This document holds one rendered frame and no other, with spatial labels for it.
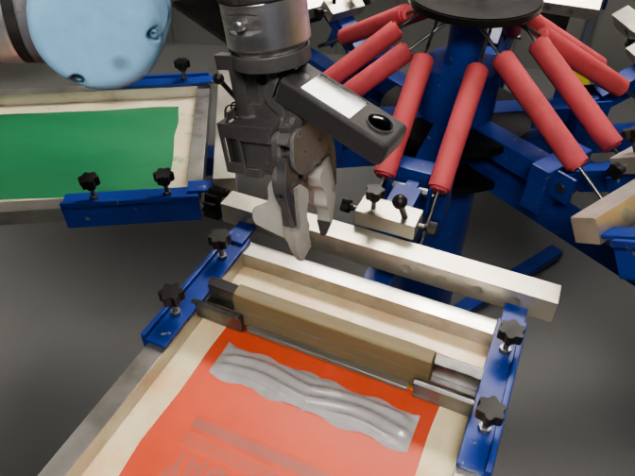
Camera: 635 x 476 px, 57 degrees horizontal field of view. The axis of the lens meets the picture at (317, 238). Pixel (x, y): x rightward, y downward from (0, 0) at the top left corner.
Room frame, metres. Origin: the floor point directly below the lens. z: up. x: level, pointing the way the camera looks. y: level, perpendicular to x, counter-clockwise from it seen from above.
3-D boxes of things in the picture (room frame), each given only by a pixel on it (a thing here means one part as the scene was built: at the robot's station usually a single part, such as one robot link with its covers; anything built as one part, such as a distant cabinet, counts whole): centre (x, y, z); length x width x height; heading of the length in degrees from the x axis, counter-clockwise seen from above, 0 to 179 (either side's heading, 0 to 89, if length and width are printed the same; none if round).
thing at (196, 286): (0.77, 0.22, 0.98); 0.30 x 0.05 x 0.07; 156
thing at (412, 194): (0.95, -0.16, 1.02); 0.17 x 0.06 x 0.05; 156
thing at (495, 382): (0.54, -0.28, 0.98); 0.30 x 0.05 x 0.07; 156
